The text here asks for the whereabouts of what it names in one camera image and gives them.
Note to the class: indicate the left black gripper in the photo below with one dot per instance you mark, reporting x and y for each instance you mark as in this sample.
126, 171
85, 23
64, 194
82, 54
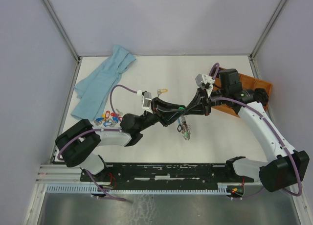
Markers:
165, 111

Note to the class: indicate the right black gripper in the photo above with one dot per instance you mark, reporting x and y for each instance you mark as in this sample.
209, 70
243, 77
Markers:
200, 103

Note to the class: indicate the large keyring with blue handle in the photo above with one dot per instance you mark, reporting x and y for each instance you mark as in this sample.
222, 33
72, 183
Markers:
184, 128

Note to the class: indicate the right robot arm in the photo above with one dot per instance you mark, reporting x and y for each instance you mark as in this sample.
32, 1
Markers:
285, 167

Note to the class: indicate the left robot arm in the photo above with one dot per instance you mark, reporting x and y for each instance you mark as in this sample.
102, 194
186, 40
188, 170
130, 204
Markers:
76, 145

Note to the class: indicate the yellow tagged key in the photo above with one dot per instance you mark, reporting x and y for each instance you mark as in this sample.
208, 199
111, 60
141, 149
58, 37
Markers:
161, 91

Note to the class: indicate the blue tagged key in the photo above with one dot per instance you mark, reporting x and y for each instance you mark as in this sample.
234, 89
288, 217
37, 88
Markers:
98, 121
110, 124

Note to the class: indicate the orange wooden compartment tray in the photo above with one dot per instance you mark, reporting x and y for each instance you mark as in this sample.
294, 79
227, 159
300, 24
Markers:
232, 84

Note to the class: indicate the light blue cloth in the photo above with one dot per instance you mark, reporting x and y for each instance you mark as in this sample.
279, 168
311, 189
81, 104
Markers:
93, 91

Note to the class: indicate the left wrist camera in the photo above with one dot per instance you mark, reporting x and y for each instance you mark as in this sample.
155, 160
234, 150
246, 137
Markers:
146, 99

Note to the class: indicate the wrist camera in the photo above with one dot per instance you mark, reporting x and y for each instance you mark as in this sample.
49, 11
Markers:
146, 99
205, 82

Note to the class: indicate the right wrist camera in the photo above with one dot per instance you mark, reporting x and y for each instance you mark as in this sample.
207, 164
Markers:
205, 82

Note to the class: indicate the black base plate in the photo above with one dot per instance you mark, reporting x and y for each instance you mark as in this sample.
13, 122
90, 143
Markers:
209, 172

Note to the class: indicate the aluminium frame rail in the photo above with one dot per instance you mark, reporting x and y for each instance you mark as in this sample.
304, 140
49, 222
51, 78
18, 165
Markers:
58, 173

